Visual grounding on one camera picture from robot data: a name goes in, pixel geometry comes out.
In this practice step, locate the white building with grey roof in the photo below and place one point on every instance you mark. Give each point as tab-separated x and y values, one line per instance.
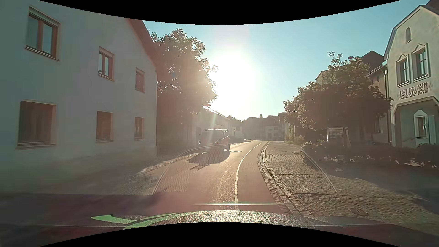
209	125

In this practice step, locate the dark car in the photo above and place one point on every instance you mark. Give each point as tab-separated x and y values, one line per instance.
214	138

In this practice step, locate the group of distant houses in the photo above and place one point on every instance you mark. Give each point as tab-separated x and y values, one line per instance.
264	127

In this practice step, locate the grey asphalt road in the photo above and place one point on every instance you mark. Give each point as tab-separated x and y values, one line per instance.
209	175

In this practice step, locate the road markings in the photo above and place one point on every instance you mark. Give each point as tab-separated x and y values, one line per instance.
236	178

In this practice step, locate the large leafy tree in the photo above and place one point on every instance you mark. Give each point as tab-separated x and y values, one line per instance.
181	79

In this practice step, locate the car's own bonnet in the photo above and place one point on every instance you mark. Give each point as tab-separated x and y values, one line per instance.
219	218

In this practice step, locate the notice board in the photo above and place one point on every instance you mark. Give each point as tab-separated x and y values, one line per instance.
335	133

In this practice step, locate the broad leafy tree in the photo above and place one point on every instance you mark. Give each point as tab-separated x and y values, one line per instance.
338	99

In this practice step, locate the street lamp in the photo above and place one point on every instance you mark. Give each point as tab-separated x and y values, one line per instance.
350	57

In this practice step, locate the large white house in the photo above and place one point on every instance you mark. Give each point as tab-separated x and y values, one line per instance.
75	89

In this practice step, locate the low hedge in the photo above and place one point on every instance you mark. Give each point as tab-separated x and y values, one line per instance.
370	151

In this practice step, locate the building with dark roof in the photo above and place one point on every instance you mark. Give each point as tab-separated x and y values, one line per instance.
373	92

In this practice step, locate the pale green gabled building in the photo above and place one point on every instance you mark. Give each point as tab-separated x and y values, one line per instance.
416	85

